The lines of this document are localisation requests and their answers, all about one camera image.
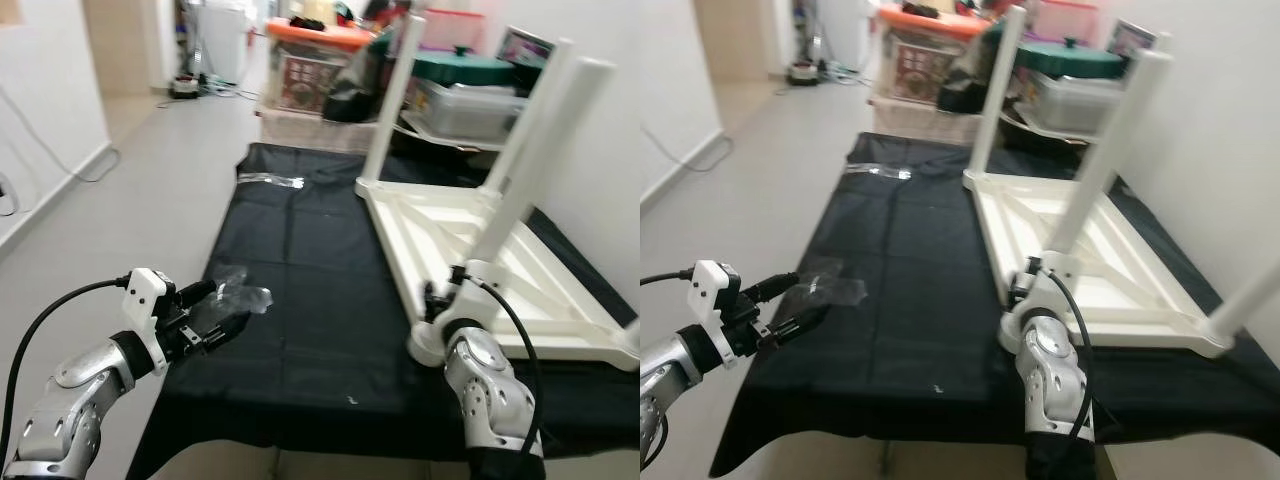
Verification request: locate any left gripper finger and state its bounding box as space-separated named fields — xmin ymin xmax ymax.
xmin=172 ymin=280 xmax=219 ymax=309
xmin=745 ymin=272 xmax=801 ymax=303
xmin=190 ymin=312 xmax=253 ymax=353
xmin=760 ymin=305 xmax=831 ymax=346

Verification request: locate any white plastic tabletop panel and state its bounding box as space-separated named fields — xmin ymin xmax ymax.
xmin=962 ymin=170 xmax=1236 ymax=359
xmin=355 ymin=178 xmax=641 ymax=363

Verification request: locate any black table cloth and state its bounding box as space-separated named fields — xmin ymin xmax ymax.
xmin=125 ymin=142 xmax=641 ymax=480
xmin=708 ymin=133 xmax=1280 ymax=479

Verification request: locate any crumpled clear tape strip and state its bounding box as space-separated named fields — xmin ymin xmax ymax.
xmin=845 ymin=162 xmax=913 ymax=181
xmin=238 ymin=172 xmax=309 ymax=191

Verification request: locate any beige cloth covered bench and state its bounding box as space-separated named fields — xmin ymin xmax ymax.
xmin=258 ymin=105 xmax=376 ymax=153
xmin=870 ymin=95 xmax=986 ymax=143

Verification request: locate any clear plastic container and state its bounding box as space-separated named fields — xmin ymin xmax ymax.
xmin=405 ymin=80 xmax=531 ymax=146
xmin=1015 ymin=72 xmax=1126 ymax=136

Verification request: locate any black bag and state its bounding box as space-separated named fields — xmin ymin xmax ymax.
xmin=325 ymin=35 xmax=396 ymax=123
xmin=935 ymin=25 xmax=1001 ymax=113

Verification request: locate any green pot lid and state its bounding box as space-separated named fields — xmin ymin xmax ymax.
xmin=1015 ymin=38 xmax=1126 ymax=79
xmin=410 ymin=45 xmax=516 ymax=86

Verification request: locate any orange lid storage box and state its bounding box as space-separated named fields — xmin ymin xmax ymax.
xmin=262 ymin=15 xmax=376 ymax=116
xmin=875 ymin=5 xmax=986 ymax=106

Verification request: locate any white tall appliance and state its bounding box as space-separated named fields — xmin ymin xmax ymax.
xmin=820 ymin=0 xmax=871 ymax=71
xmin=200 ymin=0 xmax=251 ymax=86

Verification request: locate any pink storage box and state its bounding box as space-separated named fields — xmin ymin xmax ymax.
xmin=420 ymin=8 xmax=486 ymax=51
xmin=1030 ymin=0 xmax=1096 ymax=41

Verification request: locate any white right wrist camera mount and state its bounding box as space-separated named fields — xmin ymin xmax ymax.
xmin=998 ymin=250 xmax=1081 ymax=351
xmin=405 ymin=260 xmax=501 ymax=366

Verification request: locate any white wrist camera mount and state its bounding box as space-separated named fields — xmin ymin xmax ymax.
xmin=998 ymin=250 xmax=1081 ymax=351
xmin=405 ymin=260 xmax=501 ymax=366
xmin=692 ymin=260 xmax=746 ymax=366
xmin=122 ymin=268 xmax=179 ymax=373

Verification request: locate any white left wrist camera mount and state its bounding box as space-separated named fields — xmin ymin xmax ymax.
xmin=692 ymin=260 xmax=746 ymax=366
xmin=122 ymin=268 xmax=179 ymax=373

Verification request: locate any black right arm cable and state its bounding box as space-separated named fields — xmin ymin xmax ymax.
xmin=1040 ymin=268 xmax=1096 ymax=441
xmin=470 ymin=275 xmax=546 ymax=451

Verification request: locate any thin black loose cable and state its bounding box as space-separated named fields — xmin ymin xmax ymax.
xmin=640 ymin=125 xmax=736 ymax=176
xmin=0 ymin=85 xmax=121 ymax=216

